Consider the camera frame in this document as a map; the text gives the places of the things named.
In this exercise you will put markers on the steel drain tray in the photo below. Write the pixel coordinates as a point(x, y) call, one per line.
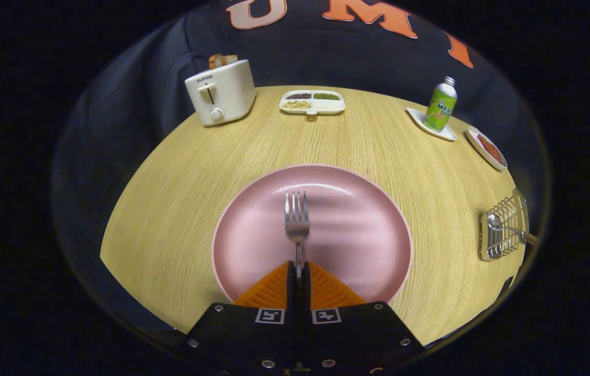
point(483, 245)

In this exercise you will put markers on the white toaster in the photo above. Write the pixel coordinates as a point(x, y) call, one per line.
point(227, 94)

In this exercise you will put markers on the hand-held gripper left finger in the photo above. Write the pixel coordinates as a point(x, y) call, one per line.
point(292, 292)

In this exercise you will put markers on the pile of green beans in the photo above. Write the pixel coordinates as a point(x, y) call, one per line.
point(326, 96)

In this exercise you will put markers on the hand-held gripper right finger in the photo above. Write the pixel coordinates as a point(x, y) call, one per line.
point(305, 292)

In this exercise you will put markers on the green label soda bottle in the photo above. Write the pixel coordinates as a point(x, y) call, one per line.
point(441, 109)

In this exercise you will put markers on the pile of yellow soybeans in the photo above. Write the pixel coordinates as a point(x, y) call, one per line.
point(296, 105)

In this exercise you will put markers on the white oval food plate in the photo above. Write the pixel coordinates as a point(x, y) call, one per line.
point(475, 142)

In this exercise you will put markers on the brown toast slice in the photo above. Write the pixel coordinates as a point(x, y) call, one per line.
point(216, 61)

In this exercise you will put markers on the pink round plate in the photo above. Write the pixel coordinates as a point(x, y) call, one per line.
point(352, 235)

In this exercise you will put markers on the brown meat piece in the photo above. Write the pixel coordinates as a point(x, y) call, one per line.
point(491, 150)

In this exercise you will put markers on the pile of dark red beans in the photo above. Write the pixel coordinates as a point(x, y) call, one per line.
point(299, 96)

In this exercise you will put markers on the steel spoon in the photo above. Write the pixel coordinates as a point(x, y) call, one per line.
point(494, 224)

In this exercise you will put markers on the steel fork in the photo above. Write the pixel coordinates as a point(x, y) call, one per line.
point(297, 230)

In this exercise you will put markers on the white square coaster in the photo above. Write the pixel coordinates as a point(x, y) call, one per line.
point(417, 117)

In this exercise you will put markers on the white divided snack dish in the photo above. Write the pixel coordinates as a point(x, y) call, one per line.
point(329, 106)

